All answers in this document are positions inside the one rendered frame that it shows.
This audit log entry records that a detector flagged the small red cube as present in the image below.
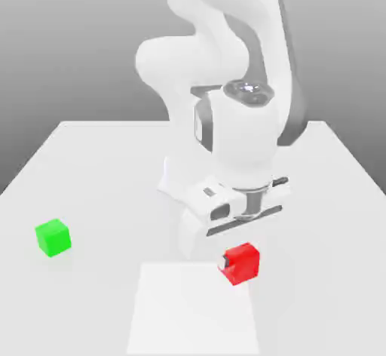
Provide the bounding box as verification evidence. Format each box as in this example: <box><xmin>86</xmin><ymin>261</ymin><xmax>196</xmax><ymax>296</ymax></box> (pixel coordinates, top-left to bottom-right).
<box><xmin>217</xmin><ymin>241</ymin><xmax>261</xmax><ymax>287</ymax></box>

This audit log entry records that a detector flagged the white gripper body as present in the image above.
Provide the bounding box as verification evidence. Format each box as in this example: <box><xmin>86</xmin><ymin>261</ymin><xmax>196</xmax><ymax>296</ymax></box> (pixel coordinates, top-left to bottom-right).
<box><xmin>177</xmin><ymin>186</ymin><xmax>293</xmax><ymax>262</ymax></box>

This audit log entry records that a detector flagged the small green cube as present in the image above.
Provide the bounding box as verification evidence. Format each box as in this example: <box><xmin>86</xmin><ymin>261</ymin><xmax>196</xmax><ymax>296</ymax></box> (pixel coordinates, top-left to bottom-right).
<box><xmin>34</xmin><ymin>217</ymin><xmax>72</xmax><ymax>259</ymax></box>

